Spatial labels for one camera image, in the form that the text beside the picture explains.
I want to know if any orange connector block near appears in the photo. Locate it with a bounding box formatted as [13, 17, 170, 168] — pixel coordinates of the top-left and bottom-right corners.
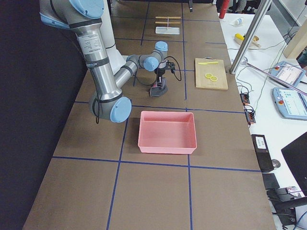
[244, 108, 256, 125]

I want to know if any yellow plastic knife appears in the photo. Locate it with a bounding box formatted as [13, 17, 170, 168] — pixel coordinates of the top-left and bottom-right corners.
[197, 61, 219, 65]

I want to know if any red bottle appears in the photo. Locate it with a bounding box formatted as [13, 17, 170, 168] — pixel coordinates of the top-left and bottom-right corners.
[219, 0, 229, 19]

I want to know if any orange connector block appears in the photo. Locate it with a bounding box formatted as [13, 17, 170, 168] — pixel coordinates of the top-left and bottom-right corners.
[244, 108, 256, 125]
[240, 92, 250, 105]

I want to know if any black monitor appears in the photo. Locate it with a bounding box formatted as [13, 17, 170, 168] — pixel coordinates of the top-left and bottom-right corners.
[281, 134, 307, 195]

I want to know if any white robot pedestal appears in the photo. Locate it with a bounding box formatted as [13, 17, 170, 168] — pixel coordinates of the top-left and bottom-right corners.
[100, 0, 126, 74]

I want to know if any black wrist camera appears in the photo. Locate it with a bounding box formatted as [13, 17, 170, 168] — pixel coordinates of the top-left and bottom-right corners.
[166, 61, 176, 74]

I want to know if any grey cloth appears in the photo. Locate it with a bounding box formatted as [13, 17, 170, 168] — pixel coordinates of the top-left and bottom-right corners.
[149, 86, 168, 97]

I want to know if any white wooden towel rack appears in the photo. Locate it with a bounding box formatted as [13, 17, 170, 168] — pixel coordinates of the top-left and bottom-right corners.
[155, 16, 181, 35]

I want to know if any teach pendant near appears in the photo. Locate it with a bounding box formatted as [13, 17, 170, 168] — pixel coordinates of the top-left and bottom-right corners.
[272, 87, 307, 120]

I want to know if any pink plastic bin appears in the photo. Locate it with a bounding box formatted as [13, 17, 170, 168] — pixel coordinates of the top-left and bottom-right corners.
[138, 111, 197, 154]

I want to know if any small white bottle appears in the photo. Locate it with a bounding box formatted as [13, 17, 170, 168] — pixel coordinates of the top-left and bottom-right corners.
[230, 18, 243, 27]

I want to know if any teach pendant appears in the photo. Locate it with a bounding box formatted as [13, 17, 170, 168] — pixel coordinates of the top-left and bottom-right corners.
[272, 87, 307, 120]
[269, 61, 306, 87]

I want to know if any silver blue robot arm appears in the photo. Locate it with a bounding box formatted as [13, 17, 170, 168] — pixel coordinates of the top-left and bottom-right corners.
[39, 0, 168, 123]

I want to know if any lemon slice far from knife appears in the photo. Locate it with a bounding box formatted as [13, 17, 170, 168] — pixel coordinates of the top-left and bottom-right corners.
[210, 76, 218, 82]

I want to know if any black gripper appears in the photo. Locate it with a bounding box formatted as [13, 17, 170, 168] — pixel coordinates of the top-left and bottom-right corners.
[155, 62, 167, 89]

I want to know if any orange connector block far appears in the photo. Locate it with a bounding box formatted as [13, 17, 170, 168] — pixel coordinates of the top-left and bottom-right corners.
[240, 92, 250, 105]

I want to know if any black box with label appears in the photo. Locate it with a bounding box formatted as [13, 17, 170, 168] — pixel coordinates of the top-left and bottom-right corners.
[251, 134, 274, 173]

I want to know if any wooden cutting board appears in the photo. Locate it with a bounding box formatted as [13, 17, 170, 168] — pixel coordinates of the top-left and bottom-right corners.
[195, 58, 228, 90]

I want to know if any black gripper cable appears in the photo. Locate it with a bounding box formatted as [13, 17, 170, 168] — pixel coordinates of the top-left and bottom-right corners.
[133, 56, 182, 86]

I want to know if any aluminium frame post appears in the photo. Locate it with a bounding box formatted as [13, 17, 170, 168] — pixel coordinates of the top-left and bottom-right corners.
[230, 0, 272, 75]

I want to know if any teach pendant far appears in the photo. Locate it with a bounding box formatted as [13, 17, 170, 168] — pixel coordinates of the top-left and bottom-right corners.
[269, 61, 306, 87]

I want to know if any lemon slice near knife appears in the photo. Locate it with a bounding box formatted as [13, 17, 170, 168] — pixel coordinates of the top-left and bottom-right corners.
[205, 73, 213, 79]

